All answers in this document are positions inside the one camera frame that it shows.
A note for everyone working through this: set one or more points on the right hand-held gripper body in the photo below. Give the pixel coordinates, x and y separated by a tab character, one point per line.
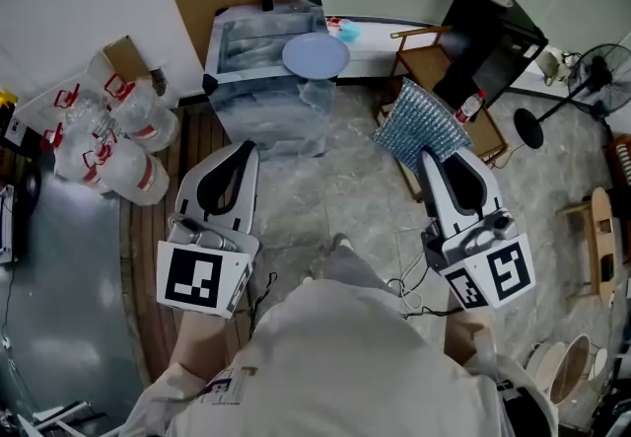
498	267

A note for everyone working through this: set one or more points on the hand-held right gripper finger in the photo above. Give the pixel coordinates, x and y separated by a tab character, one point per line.
493	198
433	198

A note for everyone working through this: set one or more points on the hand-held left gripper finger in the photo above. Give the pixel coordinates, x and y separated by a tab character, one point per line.
189	183
250	198

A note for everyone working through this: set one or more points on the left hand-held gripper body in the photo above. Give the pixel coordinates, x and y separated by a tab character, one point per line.
192	277

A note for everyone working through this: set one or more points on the blue scrubbing cloth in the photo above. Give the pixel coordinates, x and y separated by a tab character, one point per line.
419	124

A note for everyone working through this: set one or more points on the light blue large plate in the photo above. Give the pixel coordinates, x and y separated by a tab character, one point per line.
315	55

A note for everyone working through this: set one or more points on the person's left forearm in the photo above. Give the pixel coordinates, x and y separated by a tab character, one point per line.
207	341

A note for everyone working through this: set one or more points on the person's right forearm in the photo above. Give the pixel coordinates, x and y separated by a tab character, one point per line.
466	336

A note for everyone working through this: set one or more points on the wooden slat panel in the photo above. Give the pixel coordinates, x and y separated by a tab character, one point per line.
153	238

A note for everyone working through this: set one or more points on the black standing fan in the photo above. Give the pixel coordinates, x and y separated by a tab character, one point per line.
527	126

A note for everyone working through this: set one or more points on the steel sink basin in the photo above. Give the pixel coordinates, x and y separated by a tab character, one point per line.
266	109

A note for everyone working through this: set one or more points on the plastic bottle red cap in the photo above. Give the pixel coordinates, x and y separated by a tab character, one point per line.
468	108

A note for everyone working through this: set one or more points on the person's white shoe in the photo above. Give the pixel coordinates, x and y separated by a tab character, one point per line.
342	240

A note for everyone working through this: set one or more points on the round beige board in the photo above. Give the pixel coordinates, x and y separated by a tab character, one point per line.
542	366

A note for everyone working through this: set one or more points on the light wooden chair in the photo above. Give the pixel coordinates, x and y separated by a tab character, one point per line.
602	228

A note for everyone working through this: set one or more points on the person's grey trousers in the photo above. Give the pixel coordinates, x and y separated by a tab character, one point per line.
345	272

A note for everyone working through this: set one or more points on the round brown wooden board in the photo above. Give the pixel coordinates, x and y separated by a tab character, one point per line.
572	371

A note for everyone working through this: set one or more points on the brown slatted chair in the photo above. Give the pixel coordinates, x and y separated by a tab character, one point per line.
622	164

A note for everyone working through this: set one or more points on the wooden side table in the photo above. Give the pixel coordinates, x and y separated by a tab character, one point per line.
424	60

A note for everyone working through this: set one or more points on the brown cardboard box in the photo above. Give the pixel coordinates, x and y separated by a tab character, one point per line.
123	55

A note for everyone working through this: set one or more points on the white appliance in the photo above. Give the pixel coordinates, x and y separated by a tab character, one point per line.
552	62

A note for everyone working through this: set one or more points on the white low ledge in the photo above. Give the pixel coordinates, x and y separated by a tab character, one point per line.
374	55

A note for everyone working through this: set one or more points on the black cabinet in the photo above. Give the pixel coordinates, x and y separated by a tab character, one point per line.
493	40

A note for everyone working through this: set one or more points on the person's white shirt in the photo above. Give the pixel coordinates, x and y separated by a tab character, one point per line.
335	366

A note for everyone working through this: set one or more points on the blue sponge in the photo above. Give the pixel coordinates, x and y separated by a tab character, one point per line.
351	32

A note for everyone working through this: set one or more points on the small red item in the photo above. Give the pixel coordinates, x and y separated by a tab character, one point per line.
334	22

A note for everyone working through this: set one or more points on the yellow container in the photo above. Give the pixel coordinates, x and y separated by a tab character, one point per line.
6	98

